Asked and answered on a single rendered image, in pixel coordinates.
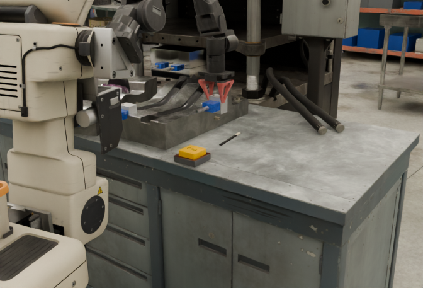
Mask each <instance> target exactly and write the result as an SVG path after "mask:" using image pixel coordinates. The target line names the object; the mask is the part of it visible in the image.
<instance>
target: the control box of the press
mask: <svg viewBox="0 0 423 288"><path fill-rule="evenodd" d="M360 2H361V0H283V12H282V14H280V24H282V30H281V33H282V34H283V35H296V37H299V38H300V55H301V58H302V61H303V63H304V64H305V66H306V68H307V71H308V82H307V98H308V99H309V100H310V101H312V102H313V103H314V104H316V105H317V106H318V107H320V108H321V109H322V107H323V96H324V77H325V58H326V49H327V48H328V46H329V45H330V44H331V43H332V41H333V40H334V39H335V38H342V39H346V38H349V37H353V36H356V35H358V25H359V10H360ZM304 39H305V41H306V43H307V44H308V46H309V59H308V61H307V60H306V58H305V54H304V51H303V42H304Z"/></svg>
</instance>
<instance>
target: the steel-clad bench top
mask: <svg viewBox="0 0 423 288"><path fill-rule="evenodd" d="M313 116H314V117H315V118H316V119H317V120H318V121H319V122H320V123H321V124H322V125H323V126H324V127H325V128H326V129H327V132H326V133H325V134H324V135H320V134H319V133H318V132H317V131H316V130H315V129H314V128H313V127H312V126H311V125H310V124H309V123H308V122H307V121H306V120H305V119H304V118H303V117H302V116H301V115H300V114H299V112H292V111H288V110H282V109H277V108H270V107H264V106H259V105H252V104H249V107H248V114H246V115H244V116H242V117H239V118H237V119H235V120H233V121H231V122H228V123H226V124H223V125H221V126H219V127H217V128H215V129H212V130H210V131H208V132H205V133H204V134H201V135H199V136H197V137H194V138H192V139H190V140H188V141H186V142H183V143H181V144H178V145H177V146H174V147H172V148H170V149H167V150H164V149H159V148H157V147H152V146H148V145H145V144H141V143H138V142H133V141H129V140H126V139H122V138H120V141H119V143H118V147H116V148H118V149H122V150H124V151H128V152H131V153H135V154H139V155H142V156H146V157H149V158H153V159H157V160H159V161H163V162H166V163H170V164H174V165H177V166H181V167H183V168H187V169H190V170H194V171H198V172H201V173H205V174H207V175H211V176H215V177H219V178H222V179H225V180H229V181H233V182H236V183H240V184H243V185H247V186H249V187H253V188H257V189H260V190H264V191H267V192H271V193H275V194H277V195H281V196H284V197H288V198H291V199H295V200H299V201H301V202H305V203H308V204H312V205H316V206H319V207H323V208H325V209H329V210H333V211H336V212H340V213H343V214H346V213H347V212H348V211H349V210H350V209H351V207H352V206H353V205H354V204H355V203H356V202H357V201H358V200H359V199H360V198H361V197H362V196H363V195H364V194H365V193H366V192H367V191H368V190H369V188H370V187H371V186H372V185H373V184H374V183H375V182H376V181H377V180H378V179H379V177H380V176H381V175H382V174H384V172H385V171H386V170H387V169H388V168H389V167H390V166H391V165H392V164H393V163H394V162H395V161H396V160H397V158H398V157H399V156H400V155H401V154H402V153H403V152H404V151H405V150H406V149H407V148H408V147H409V146H410V145H411V143H413V142H414V141H415V140H416V138H417V137H418V136H419V135H420V134H419V133H416V132H409V131H404V130H398V129H391V128H386V127H380V126H375V125H368V124H362V123H357V122H350V121H347V120H339V119H336V120H337V121H338V122H340V123H341V124H342V125H343V126H344V130H343V131H342V132H338V131H336V130H335V129H334V128H332V127H331V126H330V125H329V124H327V123H326V122H324V121H323V120H322V119H321V118H320V117H318V116H317V115H313ZM238 132H240V134H239V135H238V136H236V137H234V138H233V139H231V140H230V141H228V142H226V143H225V144H224V145H222V146H220V145H219V144H221V143H222V142H224V141H226V140H227V139H229V138H230V137H232V136H233V135H235V134H236V133H238ZM189 145H193V146H198V147H202V148H205V149H206V152H208V153H210V154H211V159H210V160H208V161H206V162H204V163H203V164H201V165H199V166H197V167H195V168H194V167H191V166H187V165H185V164H181V163H177V162H174V155H176V154H179V150H180V149H182V148H184V147H187V146H189Z"/></svg>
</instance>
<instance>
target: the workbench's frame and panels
mask: <svg viewBox="0 0 423 288"><path fill-rule="evenodd" d="M419 136H420V135H419ZM419 136H418V137H417V138H416V140H415V141H414V142H413V143H411V145H410V146H409V147H408V148H407V149H406V150H405V151H404V152H403V153H402V154H401V155H400V156H399V157H398V158H397V160H396V161H395V162H394V163H393V164H392V165H391V166H390V167H389V168H388V169H387V170H386V171H385V172H384V174H382V175H381V176H380V177H379V179H378V180H377V181H376V182H375V183H374V184H373V185H372V186H371V187H370V188H369V190H368V191H367V192H366V193H365V194H364V195H363V196H362V197H361V198H360V199H359V200H358V201H357V202H356V203H355V204H354V205H353V206H352V207H351V209H350V210H349V211H348V212H347V213H346V214H343V213H340V212H336V211H333V210H329V209H325V208H323V207H319V206H316V205H312V204H308V203H305V202H301V201H299V200H295V199H291V198H288V197H284V196H281V195H277V194H275V193H271V192H267V191H264V190H260V189H257V188H253V187H249V186H247V185H243V184H240V183H236V182H233V181H229V180H225V179H222V178H219V177H215V176H211V175H207V174H205V173H201V172H198V171H194V170H190V169H187V168H183V167H181V166H177V165H174V164H170V163H166V162H163V161H159V160H157V159H153V158H149V157H146V156H142V155H139V154H135V153H131V152H128V151H124V150H122V149H118V148H114V149H112V150H111V151H109V152H107V153H106V154H104V155H101V144H100V143H98V142H94V141H90V140H87V139H83V138H80V137H76V136H74V149H79V150H83V151H89V152H92V153H94V154H95V155H96V176H98V177H102V178H105V179H107V181H108V223H107V226H106V228H105V230H104V231H103V233H102V234H101V235H99V236H98V237H96V238H94V239H92V240H91V241H89V242H88V243H86V260H87V270H88V277H89V280H88V284H87V286H86V288H393V279H394V273H395V264H396V259H397V250H398V240H399V235H400V225H401V220H402V211H403V202H404V196H405V187H406V181H407V172H408V167H409V159H410V152H411V151H412V150H413V149H414V148H415V147H416V145H418V143H419ZM10 149H13V120H11V119H6V118H0V181H5V182H6V183H7V184H8V185H9V181H8V159H7V153H8V151H9V150H10Z"/></svg>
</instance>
